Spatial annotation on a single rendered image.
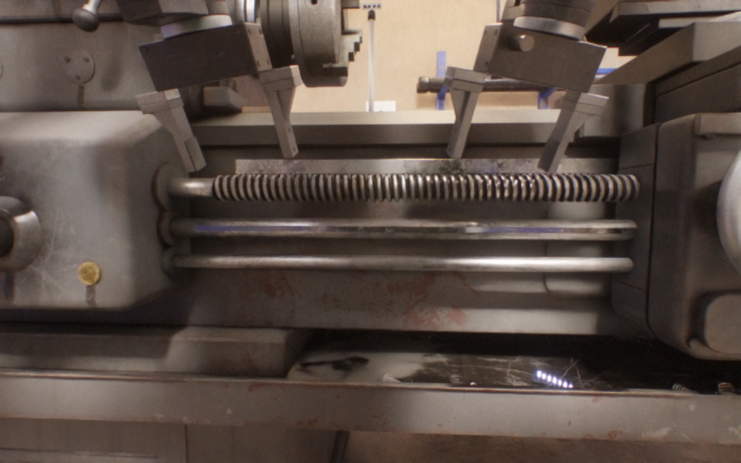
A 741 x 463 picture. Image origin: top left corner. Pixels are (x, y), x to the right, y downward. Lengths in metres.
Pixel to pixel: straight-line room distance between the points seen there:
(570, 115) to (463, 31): 3.78
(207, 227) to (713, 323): 0.67
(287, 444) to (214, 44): 0.58
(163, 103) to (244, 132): 0.17
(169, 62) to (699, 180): 0.63
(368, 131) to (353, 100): 3.40
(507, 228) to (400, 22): 3.81
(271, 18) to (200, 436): 0.79
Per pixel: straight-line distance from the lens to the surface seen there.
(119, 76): 0.76
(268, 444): 0.70
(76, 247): 0.61
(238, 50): 0.46
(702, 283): 0.59
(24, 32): 0.88
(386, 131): 0.61
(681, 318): 0.59
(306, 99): 4.10
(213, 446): 0.73
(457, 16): 4.34
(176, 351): 0.72
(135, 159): 0.59
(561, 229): 0.58
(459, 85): 0.46
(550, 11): 0.47
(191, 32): 0.48
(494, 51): 0.46
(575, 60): 0.50
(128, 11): 0.44
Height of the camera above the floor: 0.69
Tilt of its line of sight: 4 degrees down
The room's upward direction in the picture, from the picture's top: straight up
